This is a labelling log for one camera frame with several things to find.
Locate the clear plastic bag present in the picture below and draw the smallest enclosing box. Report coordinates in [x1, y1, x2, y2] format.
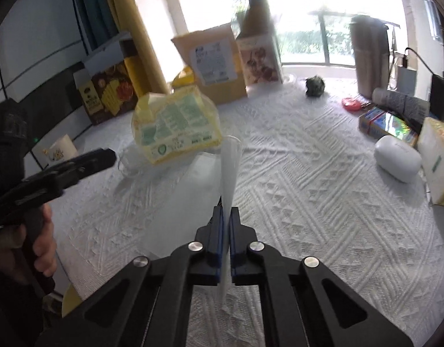
[117, 145, 150, 179]

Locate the yellow green printed bag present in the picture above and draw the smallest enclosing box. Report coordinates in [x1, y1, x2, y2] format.
[131, 85, 223, 165]

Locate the white socks package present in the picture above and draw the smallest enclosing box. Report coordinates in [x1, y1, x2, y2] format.
[195, 136, 242, 302]

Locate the cream plastic trash bin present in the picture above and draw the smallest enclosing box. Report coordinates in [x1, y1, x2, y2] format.
[61, 284, 82, 318]

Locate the person's left hand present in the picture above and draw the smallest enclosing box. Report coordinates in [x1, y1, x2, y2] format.
[0, 204, 57, 284]

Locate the white cartoon mug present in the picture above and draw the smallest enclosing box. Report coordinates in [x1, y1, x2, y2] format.
[42, 134, 79, 167]

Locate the dark snack cracker box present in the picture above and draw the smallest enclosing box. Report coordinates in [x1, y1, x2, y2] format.
[72, 31, 144, 126]

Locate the white lace tablecloth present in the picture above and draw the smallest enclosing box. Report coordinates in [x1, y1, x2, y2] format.
[52, 78, 444, 346]

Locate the left yellow curtain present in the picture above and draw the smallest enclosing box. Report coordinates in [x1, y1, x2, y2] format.
[107, 0, 169, 97]

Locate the white earbuds case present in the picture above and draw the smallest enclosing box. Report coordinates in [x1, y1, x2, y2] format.
[374, 136, 422, 183]

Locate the colourful holographic small box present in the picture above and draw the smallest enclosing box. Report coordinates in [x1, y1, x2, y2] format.
[359, 107, 418, 147]

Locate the red round lid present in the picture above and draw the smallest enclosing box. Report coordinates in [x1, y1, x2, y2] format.
[341, 98, 362, 112]

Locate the kraft paper pouch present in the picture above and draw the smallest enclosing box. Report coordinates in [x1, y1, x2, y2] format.
[172, 23, 247, 105]

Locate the yellow tissue box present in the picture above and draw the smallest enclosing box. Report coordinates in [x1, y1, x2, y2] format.
[417, 117, 444, 206]

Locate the small dark figurine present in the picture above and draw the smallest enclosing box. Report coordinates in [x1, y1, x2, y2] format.
[306, 75, 325, 97]

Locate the white tube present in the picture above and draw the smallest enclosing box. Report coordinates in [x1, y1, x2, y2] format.
[371, 88, 430, 125]

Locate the small photo printed carton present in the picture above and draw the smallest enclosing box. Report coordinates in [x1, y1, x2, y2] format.
[235, 6, 285, 87]

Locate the white power adapter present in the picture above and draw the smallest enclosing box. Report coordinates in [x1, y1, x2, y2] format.
[396, 66, 417, 96]

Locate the steel thermos tumbler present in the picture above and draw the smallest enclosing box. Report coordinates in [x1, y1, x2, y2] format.
[350, 15, 389, 99]

